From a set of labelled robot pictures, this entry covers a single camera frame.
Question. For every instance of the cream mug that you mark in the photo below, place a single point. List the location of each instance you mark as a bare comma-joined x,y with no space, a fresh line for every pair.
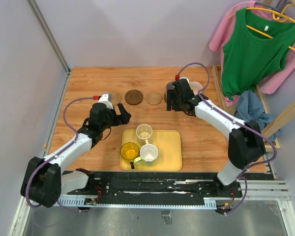
144,134

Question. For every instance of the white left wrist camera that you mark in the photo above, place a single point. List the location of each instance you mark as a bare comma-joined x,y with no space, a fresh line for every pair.
105,98

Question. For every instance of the light wooden rack frame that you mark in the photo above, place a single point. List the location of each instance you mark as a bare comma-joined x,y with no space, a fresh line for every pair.
287,115

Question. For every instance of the white faceted mug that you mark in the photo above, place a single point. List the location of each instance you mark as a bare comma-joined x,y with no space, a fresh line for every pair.
148,154

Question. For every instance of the green tank top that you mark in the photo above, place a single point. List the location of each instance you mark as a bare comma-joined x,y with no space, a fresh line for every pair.
246,64

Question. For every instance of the pink t-shirt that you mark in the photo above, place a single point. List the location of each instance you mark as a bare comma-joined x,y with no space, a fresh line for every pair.
269,84

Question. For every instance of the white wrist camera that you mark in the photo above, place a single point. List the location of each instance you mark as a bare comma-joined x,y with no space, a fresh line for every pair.
178,77
105,98

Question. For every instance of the pink mug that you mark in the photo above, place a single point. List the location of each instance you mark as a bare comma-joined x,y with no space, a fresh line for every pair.
196,87

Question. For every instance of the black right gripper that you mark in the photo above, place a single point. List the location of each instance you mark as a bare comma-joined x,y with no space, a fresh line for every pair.
171,96

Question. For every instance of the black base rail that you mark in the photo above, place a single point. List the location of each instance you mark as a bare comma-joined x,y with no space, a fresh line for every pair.
202,184

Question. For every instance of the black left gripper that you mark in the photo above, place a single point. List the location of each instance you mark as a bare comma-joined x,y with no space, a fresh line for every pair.
122,119

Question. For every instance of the yellow glass mug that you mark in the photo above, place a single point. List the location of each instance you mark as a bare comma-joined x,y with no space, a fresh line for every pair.
129,152

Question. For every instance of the yellow plastic tray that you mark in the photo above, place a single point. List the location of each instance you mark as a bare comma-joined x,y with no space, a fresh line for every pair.
169,157

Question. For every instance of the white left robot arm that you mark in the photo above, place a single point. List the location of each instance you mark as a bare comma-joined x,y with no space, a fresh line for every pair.
43,182

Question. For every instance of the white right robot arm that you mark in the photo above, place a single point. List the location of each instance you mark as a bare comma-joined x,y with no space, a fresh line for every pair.
245,146

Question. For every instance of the purple black mug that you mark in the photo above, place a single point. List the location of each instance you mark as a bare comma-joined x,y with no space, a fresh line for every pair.
169,86

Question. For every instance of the yellow clothes hanger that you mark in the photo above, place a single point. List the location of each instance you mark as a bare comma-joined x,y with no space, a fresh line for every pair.
256,29

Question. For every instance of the blue cloth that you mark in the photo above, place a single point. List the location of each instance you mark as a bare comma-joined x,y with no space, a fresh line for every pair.
251,108

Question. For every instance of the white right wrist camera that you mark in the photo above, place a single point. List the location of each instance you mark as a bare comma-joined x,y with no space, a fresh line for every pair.
178,77

